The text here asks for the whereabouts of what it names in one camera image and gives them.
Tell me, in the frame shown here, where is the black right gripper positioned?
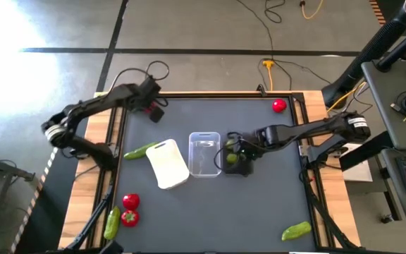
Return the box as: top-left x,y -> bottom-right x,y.
233,128 -> 273,171

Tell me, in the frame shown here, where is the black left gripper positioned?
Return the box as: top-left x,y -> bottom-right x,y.
128,84 -> 166,124

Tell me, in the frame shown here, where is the long green cucumber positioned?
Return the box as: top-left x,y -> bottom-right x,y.
123,141 -> 160,161

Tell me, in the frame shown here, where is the smoked grey plastic basket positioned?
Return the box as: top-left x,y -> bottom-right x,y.
221,133 -> 256,176

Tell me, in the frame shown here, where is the clear plastic basket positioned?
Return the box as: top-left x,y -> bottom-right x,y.
187,131 -> 223,179

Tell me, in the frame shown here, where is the white plastic basket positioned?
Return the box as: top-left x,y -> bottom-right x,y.
145,138 -> 191,191

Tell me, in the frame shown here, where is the small black clamp device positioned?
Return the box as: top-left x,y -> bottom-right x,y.
255,83 -> 269,98

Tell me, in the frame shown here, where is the red pepper with green stem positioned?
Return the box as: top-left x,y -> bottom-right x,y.
120,209 -> 141,228

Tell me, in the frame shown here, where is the short green cucumber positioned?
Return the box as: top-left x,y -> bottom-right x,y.
103,205 -> 122,241

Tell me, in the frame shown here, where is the white paper sheet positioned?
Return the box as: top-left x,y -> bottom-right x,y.
343,142 -> 374,183

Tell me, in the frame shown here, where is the grey desk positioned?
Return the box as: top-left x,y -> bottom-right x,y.
360,57 -> 406,151

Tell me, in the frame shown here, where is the grey keyboard tray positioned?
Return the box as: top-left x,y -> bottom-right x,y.
380,147 -> 406,237

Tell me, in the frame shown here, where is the black perforated column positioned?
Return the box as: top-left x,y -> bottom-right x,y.
321,15 -> 406,109

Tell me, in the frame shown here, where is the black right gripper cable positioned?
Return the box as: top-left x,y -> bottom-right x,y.
213,131 -> 241,171

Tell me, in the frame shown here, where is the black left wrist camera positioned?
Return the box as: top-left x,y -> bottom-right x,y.
142,76 -> 162,95

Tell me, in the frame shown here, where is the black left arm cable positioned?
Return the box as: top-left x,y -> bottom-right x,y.
110,60 -> 171,94

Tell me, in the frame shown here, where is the yellow plug cable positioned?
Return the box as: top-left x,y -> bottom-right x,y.
262,59 -> 276,92

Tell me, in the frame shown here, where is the yellow cable by desk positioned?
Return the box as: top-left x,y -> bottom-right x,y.
325,80 -> 369,114

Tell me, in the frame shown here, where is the long black floor cable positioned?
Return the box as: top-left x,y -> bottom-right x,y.
235,0 -> 333,92

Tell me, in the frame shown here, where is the coiled black floor cable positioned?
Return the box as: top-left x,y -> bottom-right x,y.
264,0 -> 287,25

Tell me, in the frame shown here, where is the yellow floor cable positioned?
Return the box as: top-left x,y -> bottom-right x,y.
299,0 -> 326,20

